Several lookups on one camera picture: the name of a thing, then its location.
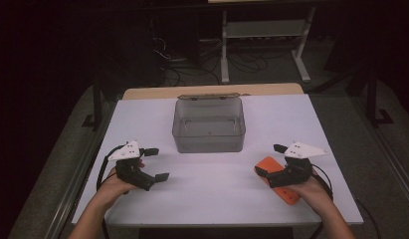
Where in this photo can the grey metal floor rail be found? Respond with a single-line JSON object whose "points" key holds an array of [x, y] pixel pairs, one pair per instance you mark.
{"points": [[74, 189], [391, 162]]}

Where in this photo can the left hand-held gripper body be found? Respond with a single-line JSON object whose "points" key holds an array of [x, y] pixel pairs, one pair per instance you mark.
{"points": [[132, 172]]}

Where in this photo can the black metal stand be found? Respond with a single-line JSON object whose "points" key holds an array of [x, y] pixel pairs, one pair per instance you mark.
{"points": [[97, 106], [371, 99]]}

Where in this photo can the white metal desk frame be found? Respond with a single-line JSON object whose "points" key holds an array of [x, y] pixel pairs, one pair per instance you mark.
{"points": [[265, 29]]}

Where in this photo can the person's right hand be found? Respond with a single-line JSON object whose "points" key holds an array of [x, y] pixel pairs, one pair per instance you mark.
{"points": [[313, 192]]}

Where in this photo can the light wooden table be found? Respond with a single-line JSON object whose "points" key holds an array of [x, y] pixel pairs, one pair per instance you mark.
{"points": [[212, 90]]}

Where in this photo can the grey translucent plastic box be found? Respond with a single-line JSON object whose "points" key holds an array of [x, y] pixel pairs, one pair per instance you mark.
{"points": [[208, 132]]}

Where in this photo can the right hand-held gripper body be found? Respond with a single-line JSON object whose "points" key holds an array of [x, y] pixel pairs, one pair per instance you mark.
{"points": [[291, 174]]}

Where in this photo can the person's left hand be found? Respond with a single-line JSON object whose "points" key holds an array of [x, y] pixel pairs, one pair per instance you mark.
{"points": [[114, 189]]}

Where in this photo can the orange phone case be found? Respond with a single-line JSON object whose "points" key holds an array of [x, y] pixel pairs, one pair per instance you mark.
{"points": [[273, 163]]}

